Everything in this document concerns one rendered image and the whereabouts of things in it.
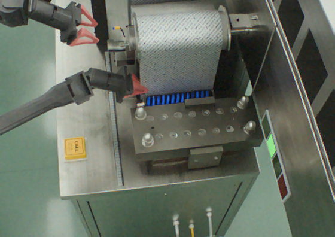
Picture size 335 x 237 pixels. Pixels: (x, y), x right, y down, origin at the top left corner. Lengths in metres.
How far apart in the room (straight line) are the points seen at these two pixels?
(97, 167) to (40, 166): 1.07
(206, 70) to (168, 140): 0.24
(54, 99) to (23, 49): 1.75
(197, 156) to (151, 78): 0.28
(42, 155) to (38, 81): 0.50
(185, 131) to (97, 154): 0.31
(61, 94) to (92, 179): 0.34
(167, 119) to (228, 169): 0.27
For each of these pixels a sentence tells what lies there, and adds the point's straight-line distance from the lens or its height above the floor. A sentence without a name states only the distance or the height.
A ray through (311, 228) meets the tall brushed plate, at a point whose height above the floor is 1.29.
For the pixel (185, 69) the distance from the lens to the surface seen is 1.38.
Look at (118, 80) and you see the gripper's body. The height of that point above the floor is 1.14.
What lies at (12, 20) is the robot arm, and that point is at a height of 1.42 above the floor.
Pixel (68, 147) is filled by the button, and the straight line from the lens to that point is 1.52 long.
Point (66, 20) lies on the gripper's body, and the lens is 1.19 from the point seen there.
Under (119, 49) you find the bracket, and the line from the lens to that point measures 1.39.
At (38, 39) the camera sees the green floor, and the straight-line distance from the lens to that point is 3.03.
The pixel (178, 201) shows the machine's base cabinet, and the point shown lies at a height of 0.70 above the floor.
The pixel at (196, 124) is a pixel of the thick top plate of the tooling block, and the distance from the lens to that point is 1.42.
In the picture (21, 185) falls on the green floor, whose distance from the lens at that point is 2.52.
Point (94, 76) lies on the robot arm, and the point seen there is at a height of 1.18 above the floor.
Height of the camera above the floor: 2.27
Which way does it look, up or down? 60 degrees down
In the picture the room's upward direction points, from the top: 5 degrees clockwise
